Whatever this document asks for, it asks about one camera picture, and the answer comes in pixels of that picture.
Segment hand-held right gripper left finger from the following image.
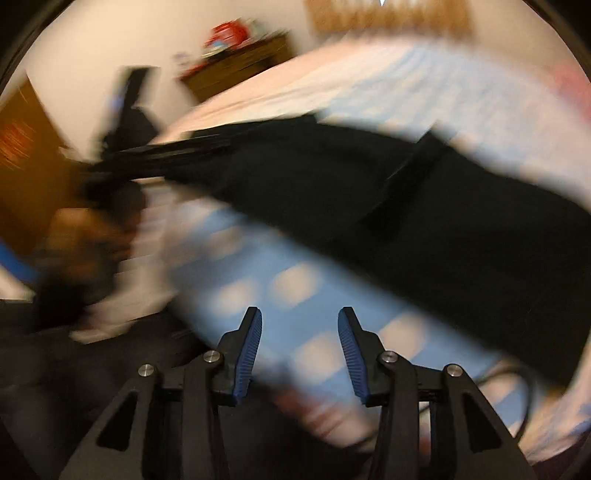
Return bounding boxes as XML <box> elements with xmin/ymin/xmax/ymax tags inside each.
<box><xmin>60</xmin><ymin>306</ymin><xmax>264</xmax><ymax>480</ymax></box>

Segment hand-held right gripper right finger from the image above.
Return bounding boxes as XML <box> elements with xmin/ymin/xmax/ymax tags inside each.
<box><xmin>337</xmin><ymin>306</ymin><xmax>536</xmax><ymax>480</ymax></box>

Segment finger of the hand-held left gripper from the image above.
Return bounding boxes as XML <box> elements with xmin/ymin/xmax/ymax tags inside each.
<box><xmin>90</xmin><ymin>134</ymin><xmax>234</xmax><ymax>178</ymax></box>

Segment black pants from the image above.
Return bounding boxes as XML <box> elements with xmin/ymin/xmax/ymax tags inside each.
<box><xmin>164</xmin><ymin>115</ymin><xmax>591</xmax><ymax>388</ymax></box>

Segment person's left hand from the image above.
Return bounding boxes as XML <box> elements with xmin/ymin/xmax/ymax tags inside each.
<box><xmin>44</xmin><ymin>207</ymin><xmax>139</xmax><ymax>301</ymax></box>

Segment bed with polka-dot sheet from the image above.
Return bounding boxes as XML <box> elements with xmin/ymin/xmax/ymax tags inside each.
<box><xmin>139</xmin><ymin>39</ymin><xmax>591</xmax><ymax>462</ymax></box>

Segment brown wooden door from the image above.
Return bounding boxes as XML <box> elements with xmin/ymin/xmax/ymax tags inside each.
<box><xmin>0</xmin><ymin>76</ymin><xmax>88</xmax><ymax>261</ymax></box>

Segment pink bed sheet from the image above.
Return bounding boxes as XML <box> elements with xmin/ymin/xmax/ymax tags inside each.
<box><xmin>157</xmin><ymin>39</ymin><xmax>416</xmax><ymax>139</ymax></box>

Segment dark wooden desk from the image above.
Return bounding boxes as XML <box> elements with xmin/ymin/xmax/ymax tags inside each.
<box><xmin>179</xmin><ymin>30</ymin><xmax>298</xmax><ymax>102</ymax></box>

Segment red gift bag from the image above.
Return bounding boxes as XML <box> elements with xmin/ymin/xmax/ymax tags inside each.
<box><xmin>207</xmin><ymin>19</ymin><xmax>254</xmax><ymax>49</ymax></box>

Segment beige floral window curtain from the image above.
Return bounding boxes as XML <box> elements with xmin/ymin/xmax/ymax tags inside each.
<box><xmin>307</xmin><ymin>0</ymin><xmax>472</xmax><ymax>34</ymax></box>

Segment dark blue cable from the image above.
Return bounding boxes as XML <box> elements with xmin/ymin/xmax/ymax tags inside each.
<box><xmin>475</xmin><ymin>362</ymin><xmax>537</xmax><ymax>446</ymax></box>

